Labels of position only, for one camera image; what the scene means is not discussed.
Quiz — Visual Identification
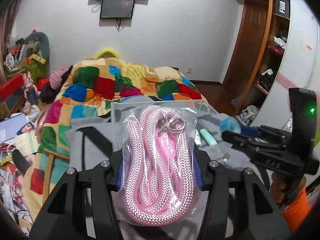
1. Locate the mint green bottle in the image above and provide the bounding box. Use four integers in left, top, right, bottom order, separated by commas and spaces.
199, 128, 217, 146

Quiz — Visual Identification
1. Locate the pink rope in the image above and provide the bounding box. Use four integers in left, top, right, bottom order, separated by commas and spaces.
117, 104, 203, 227

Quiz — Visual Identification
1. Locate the right orange sleeve forearm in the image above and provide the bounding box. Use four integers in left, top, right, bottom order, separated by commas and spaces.
281, 189, 311, 232

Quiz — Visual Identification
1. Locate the right hand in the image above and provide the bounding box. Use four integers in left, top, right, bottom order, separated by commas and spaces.
270, 172, 306, 204

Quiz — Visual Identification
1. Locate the grey black blanket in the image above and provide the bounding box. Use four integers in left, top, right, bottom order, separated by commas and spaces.
66, 111, 261, 239

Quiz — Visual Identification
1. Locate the blue white book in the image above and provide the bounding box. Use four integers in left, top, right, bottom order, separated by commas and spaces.
0, 113, 35, 144

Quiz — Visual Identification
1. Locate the colourful patchwork quilt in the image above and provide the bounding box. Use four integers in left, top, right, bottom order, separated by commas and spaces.
22, 58, 204, 219

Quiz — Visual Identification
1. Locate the red box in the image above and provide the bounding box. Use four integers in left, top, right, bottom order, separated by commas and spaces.
0, 73, 24, 101

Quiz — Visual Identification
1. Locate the wooden wardrobe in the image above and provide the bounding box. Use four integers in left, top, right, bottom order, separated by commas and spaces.
223, 0, 290, 126

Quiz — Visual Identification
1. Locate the yellow headboard cushion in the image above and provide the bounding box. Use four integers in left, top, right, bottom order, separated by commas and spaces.
94, 47, 121, 60

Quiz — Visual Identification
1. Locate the striped pink curtain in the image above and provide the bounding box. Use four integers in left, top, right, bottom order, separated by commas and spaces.
0, 0, 21, 86

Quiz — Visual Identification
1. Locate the small wall monitor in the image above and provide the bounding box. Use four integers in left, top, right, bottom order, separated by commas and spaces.
100, 0, 135, 20

